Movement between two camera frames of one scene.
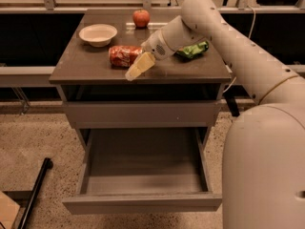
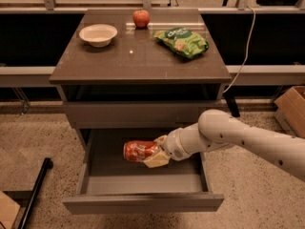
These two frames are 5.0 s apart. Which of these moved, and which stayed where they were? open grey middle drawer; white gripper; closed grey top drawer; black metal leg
Moved: white gripper
Stayed: open grey middle drawer; closed grey top drawer; black metal leg
